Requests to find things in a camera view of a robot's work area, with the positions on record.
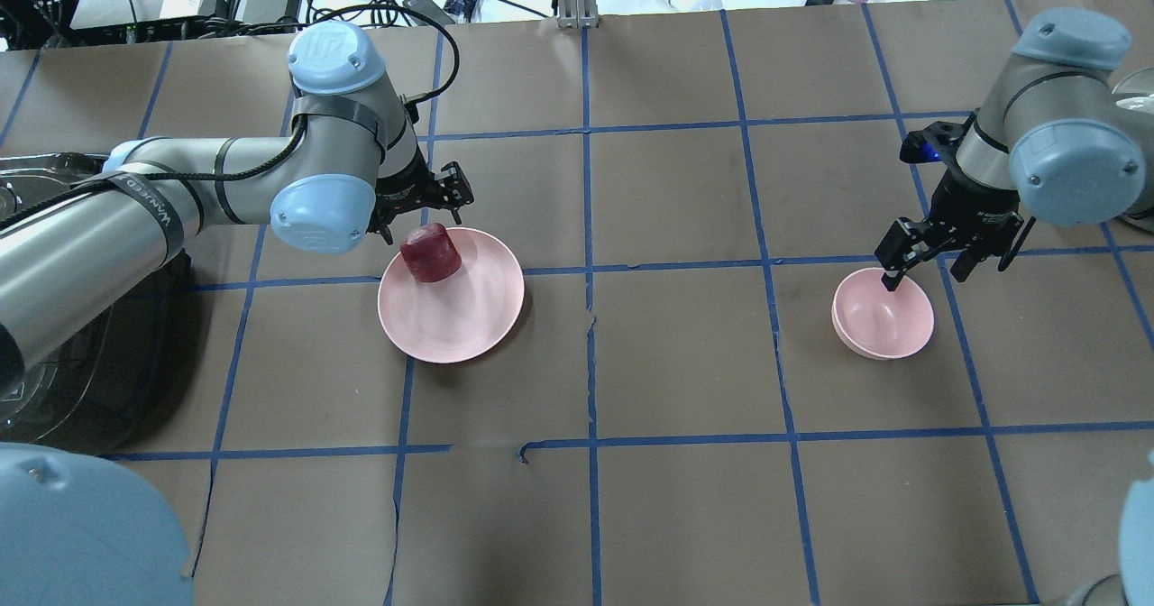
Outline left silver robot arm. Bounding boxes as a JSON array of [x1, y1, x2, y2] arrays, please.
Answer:
[[1, 18, 474, 386]]

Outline steel steamer pot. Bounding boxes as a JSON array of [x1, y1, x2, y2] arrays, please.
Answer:
[[1112, 67, 1153, 233]]

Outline pink plate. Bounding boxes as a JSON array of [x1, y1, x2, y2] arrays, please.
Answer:
[[379, 227, 525, 364]]

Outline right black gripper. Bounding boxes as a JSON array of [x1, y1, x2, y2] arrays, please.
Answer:
[[875, 169, 1036, 292]]

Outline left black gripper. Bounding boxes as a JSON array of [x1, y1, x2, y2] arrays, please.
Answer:
[[370, 151, 475, 245]]

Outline pink bowl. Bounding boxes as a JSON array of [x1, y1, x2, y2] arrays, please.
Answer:
[[831, 268, 936, 361]]

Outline dark grey rice cooker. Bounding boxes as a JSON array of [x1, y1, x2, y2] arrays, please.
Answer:
[[3, 163, 202, 454]]

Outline red apple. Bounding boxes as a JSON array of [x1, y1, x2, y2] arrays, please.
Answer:
[[400, 223, 463, 284]]

